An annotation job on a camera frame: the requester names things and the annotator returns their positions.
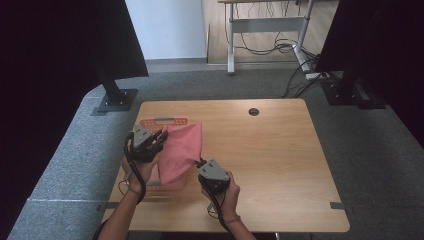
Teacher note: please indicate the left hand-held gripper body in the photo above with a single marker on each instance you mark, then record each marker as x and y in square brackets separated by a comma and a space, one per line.
[143, 144]

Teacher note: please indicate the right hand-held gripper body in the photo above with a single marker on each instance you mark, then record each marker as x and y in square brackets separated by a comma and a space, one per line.
[213, 176]

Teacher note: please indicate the pink perforated plastic basket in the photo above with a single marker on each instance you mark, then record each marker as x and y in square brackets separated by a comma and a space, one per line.
[166, 121]

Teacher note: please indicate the pink cloth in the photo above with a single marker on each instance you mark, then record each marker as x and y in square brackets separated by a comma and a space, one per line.
[181, 150]

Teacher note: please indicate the person's left hand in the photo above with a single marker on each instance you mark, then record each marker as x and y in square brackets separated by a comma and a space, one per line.
[146, 170]

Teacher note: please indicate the person's right hand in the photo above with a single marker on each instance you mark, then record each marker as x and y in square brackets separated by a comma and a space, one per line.
[231, 200]

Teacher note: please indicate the black metal stand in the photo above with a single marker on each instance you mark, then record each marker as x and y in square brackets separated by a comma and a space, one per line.
[346, 90]
[115, 100]

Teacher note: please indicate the black round table grommet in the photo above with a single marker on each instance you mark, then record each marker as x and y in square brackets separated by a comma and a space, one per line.
[253, 111]

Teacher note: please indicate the black curtain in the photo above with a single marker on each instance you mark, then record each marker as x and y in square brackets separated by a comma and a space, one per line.
[383, 50]
[50, 83]

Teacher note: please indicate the white power strip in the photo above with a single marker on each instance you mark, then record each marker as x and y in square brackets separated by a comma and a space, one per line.
[315, 76]

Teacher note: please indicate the grey table bracket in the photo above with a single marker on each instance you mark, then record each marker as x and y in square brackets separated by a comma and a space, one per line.
[336, 205]
[108, 206]

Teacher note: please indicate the grey metal desk frame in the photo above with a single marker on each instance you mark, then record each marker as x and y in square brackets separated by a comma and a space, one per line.
[266, 25]

